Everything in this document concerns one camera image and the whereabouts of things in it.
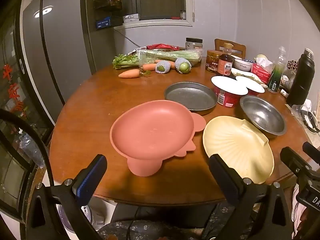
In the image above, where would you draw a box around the sauce jar with yellow lid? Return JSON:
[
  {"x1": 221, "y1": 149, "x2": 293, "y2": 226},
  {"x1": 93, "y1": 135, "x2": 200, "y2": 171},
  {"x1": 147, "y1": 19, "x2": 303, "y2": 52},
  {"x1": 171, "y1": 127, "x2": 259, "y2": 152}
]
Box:
[{"x1": 205, "y1": 49, "x2": 223, "y2": 72}]

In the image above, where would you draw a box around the green plastic bottle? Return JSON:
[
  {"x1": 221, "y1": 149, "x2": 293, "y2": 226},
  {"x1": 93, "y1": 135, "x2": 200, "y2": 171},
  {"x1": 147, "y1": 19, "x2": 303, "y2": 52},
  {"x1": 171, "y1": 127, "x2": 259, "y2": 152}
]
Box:
[{"x1": 267, "y1": 46, "x2": 287, "y2": 94}]

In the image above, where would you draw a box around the black hanging rack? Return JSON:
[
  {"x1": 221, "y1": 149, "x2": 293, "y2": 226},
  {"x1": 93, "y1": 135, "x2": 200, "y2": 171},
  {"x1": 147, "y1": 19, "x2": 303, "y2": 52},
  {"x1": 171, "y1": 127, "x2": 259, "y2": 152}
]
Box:
[{"x1": 91, "y1": 0, "x2": 123, "y2": 30}]

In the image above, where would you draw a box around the metal bowl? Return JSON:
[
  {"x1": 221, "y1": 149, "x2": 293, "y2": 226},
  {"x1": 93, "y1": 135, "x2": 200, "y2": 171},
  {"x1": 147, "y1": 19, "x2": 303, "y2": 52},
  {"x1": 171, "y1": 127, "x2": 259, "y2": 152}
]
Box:
[{"x1": 239, "y1": 95, "x2": 287, "y2": 139}]

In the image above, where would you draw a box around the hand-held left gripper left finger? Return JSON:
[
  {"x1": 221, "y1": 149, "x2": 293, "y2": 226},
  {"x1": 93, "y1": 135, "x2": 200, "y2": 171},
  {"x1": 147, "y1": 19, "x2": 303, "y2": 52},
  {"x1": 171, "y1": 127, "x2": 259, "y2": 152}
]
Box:
[{"x1": 26, "y1": 154, "x2": 108, "y2": 240}]

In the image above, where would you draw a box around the blue box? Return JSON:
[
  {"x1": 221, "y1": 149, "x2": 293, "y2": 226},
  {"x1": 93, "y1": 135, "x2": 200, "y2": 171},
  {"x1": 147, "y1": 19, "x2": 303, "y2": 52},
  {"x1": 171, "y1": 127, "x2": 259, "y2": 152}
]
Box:
[{"x1": 95, "y1": 16, "x2": 112, "y2": 30}]

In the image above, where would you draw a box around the red snack packet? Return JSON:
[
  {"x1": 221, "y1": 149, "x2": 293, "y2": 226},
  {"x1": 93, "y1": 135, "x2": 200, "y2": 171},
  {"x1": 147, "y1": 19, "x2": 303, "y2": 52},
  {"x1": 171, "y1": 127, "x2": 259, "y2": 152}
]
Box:
[{"x1": 129, "y1": 44, "x2": 187, "y2": 55}]

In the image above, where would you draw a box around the glass door with red decals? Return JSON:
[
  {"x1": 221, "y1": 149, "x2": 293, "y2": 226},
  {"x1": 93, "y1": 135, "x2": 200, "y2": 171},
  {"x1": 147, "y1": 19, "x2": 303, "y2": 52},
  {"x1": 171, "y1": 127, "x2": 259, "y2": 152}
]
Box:
[{"x1": 0, "y1": 5, "x2": 55, "y2": 223}]

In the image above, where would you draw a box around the black thermos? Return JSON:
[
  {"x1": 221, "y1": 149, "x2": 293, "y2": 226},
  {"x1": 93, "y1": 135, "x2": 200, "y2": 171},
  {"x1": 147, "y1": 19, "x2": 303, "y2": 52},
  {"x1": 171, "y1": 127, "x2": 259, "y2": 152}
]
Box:
[{"x1": 286, "y1": 48, "x2": 315, "y2": 107}]

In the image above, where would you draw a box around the black strap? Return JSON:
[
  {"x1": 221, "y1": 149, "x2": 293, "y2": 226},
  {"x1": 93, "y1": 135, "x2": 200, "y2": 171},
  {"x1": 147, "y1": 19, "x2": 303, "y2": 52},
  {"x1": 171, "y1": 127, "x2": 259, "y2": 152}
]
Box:
[{"x1": 301, "y1": 110, "x2": 320, "y2": 133}]

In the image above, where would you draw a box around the green fruit in foam net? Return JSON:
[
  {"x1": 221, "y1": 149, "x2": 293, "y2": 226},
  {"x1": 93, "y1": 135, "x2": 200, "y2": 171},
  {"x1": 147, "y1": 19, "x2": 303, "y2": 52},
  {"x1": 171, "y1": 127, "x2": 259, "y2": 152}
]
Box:
[
  {"x1": 175, "y1": 57, "x2": 192, "y2": 75},
  {"x1": 155, "y1": 60, "x2": 171, "y2": 74}
]

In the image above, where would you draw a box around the clear plastic packaging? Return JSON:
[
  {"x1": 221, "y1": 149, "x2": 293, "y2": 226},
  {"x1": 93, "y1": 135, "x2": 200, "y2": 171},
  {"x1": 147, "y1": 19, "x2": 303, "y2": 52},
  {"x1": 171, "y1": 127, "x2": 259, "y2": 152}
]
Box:
[{"x1": 291, "y1": 99, "x2": 313, "y2": 118}]

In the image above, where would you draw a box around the yellow shell-shaped plate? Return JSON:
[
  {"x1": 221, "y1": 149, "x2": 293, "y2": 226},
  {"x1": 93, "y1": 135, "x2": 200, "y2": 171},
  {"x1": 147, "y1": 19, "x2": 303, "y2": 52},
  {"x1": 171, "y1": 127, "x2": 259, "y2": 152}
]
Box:
[{"x1": 202, "y1": 116, "x2": 275, "y2": 185}]

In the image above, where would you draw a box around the white ceramic bowl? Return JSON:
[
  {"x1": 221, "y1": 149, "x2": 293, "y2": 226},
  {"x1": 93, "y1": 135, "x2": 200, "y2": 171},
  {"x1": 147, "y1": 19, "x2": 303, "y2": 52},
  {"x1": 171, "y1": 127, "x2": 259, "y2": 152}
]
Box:
[{"x1": 233, "y1": 59, "x2": 253, "y2": 72}]

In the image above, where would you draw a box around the red tissue pack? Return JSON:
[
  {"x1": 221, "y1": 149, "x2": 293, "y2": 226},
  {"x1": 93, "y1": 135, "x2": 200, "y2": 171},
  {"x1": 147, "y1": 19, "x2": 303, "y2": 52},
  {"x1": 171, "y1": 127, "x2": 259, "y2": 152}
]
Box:
[{"x1": 250, "y1": 57, "x2": 273, "y2": 84}]

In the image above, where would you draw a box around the clear plastic bottle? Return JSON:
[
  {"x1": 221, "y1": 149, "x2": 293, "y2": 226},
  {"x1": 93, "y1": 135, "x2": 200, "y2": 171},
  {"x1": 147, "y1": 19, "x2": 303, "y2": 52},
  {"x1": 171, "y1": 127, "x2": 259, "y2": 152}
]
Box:
[{"x1": 19, "y1": 130, "x2": 45, "y2": 165}]

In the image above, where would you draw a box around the brown sauce bottle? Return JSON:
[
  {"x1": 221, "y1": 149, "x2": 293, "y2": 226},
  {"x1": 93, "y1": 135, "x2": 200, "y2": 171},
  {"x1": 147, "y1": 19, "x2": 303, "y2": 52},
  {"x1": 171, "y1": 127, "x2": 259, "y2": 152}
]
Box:
[{"x1": 217, "y1": 42, "x2": 234, "y2": 77}]

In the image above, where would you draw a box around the white dish with food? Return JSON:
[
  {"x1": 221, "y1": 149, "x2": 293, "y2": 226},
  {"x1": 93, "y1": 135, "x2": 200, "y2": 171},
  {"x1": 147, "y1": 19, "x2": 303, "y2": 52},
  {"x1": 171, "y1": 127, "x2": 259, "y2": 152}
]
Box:
[{"x1": 231, "y1": 68, "x2": 265, "y2": 84}]

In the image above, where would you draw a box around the wooden chair with handle slot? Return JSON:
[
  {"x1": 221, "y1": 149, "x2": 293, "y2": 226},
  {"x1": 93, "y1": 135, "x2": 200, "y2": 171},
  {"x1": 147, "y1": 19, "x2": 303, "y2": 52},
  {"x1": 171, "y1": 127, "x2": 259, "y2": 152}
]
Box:
[{"x1": 214, "y1": 38, "x2": 247, "y2": 58}]

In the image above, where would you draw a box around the celery in plastic bag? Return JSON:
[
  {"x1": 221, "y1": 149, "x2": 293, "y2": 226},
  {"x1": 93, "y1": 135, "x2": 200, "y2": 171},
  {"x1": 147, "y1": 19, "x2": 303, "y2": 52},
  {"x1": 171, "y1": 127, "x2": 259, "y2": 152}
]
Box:
[{"x1": 112, "y1": 49, "x2": 202, "y2": 70}]

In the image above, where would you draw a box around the carrot with green top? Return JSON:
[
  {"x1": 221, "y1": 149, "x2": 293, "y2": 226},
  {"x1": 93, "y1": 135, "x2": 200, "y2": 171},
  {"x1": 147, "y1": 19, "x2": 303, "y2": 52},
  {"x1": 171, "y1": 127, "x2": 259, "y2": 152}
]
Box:
[{"x1": 118, "y1": 69, "x2": 152, "y2": 79}]

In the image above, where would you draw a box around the person's floral clothing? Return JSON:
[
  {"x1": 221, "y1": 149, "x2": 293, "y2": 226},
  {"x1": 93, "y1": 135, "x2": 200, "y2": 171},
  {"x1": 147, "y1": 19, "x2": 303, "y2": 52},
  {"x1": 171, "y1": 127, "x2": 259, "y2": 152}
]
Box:
[{"x1": 97, "y1": 200, "x2": 258, "y2": 240}]

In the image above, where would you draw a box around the pink footed plate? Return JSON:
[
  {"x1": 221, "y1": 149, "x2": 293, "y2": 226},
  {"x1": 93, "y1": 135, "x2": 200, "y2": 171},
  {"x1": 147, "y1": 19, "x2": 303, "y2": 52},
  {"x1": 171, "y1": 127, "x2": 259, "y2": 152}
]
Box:
[{"x1": 110, "y1": 100, "x2": 207, "y2": 177}]

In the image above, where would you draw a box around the grey refrigerator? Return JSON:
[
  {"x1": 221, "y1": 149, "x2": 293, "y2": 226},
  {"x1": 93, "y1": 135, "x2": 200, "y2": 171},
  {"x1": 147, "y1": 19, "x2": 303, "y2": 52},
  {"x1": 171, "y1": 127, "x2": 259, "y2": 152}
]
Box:
[{"x1": 20, "y1": 0, "x2": 115, "y2": 125}]

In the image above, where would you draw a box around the glass jar with black lid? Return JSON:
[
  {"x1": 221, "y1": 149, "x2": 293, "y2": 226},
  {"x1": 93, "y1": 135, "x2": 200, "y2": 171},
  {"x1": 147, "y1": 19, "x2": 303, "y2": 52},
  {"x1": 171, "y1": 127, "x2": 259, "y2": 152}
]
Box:
[{"x1": 185, "y1": 37, "x2": 203, "y2": 51}]

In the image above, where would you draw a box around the window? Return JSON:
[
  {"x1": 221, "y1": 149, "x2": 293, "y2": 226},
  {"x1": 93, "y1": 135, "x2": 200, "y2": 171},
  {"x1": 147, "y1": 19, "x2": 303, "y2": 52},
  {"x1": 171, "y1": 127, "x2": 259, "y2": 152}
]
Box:
[{"x1": 114, "y1": 0, "x2": 193, "y2": 29}]

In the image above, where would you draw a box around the round metal pan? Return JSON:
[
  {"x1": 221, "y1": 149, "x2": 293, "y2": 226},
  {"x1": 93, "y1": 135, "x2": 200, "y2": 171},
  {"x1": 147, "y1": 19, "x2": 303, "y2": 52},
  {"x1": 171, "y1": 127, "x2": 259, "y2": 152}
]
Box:
[{"x1": 164, "y1": 81, "x2": 218, "y2": 115}]

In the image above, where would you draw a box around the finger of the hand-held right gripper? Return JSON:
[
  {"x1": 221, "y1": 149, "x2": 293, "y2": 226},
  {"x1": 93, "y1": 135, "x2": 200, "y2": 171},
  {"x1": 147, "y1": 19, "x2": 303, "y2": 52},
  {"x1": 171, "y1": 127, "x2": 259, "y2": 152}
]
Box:
[
  {"x1": 302, "y1": 142, "x2": 320, "y2": 162},
  {"x1": 279, "y1": 147, "x2": 316, "y2": 180}
]

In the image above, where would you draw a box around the black cable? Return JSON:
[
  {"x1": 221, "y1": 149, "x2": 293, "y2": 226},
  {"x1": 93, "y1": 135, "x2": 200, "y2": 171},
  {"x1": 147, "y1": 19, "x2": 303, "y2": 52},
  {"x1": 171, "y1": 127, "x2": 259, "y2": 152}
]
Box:
[{"x1": 0, "y1": 109, "x2": 55, "y2": 188}]

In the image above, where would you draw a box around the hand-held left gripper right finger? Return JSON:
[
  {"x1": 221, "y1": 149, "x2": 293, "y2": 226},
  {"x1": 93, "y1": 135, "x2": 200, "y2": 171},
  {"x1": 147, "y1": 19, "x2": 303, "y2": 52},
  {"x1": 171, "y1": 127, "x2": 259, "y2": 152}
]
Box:
[{"x1": 208, "y1": 154, "x2": 293, "y2": 240}]

